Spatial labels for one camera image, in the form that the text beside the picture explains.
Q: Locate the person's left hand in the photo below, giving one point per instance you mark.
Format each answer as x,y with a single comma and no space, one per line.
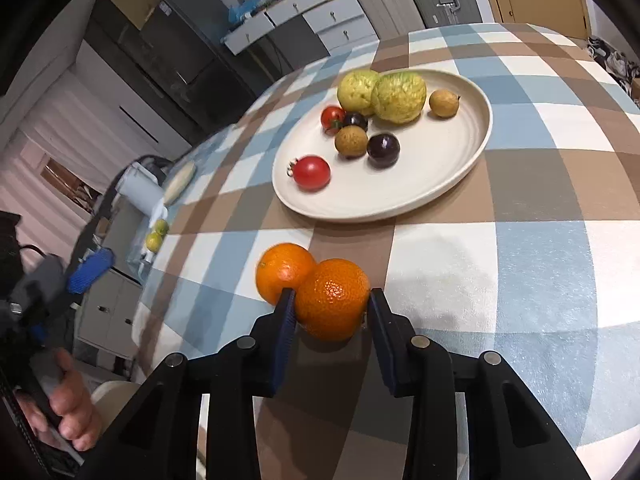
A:
75,410

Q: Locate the small green fruit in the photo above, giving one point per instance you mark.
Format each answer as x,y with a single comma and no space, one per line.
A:
160,226
154,242

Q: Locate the white drawer desk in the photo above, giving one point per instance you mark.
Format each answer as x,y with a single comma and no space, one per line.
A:
310,15

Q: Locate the blue plastic bag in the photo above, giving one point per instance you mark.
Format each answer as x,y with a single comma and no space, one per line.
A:
244,10

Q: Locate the grey low cabinet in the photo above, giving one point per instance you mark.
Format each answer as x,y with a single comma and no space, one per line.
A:
110,310

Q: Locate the small red tomato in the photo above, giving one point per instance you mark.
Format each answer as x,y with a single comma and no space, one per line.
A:
331,117

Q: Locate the yellow green guava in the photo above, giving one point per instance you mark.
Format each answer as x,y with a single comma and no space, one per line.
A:
398,97
356,91

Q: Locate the large red tomato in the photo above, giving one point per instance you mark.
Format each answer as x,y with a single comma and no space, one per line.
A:
312,173

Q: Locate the cream round plate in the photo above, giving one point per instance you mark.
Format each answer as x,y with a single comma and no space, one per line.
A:
400,185

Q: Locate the dark refrigerator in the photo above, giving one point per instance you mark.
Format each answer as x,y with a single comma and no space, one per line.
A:
150,80

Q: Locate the brown round fruit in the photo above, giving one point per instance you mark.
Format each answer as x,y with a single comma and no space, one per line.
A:
443,104
351,141

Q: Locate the orange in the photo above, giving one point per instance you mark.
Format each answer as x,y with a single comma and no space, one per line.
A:
332,297
280,272

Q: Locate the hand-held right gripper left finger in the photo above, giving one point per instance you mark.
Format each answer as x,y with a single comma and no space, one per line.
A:
285,340

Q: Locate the light blue checked cloth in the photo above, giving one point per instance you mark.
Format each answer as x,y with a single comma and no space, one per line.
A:
125,230

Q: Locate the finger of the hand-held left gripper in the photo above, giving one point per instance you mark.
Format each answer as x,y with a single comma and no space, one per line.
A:
90,270

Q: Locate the dark purple plum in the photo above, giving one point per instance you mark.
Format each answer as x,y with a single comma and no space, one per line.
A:
356,121
383,150

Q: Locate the pile of shoes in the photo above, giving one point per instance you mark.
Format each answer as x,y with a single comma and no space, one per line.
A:
612,60

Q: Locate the white curtain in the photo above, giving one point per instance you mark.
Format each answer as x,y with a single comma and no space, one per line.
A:
60,130

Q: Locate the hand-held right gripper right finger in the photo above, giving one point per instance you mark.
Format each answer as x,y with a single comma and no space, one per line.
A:
382,345

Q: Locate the white kettle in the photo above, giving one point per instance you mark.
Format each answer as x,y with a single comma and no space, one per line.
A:
140,190

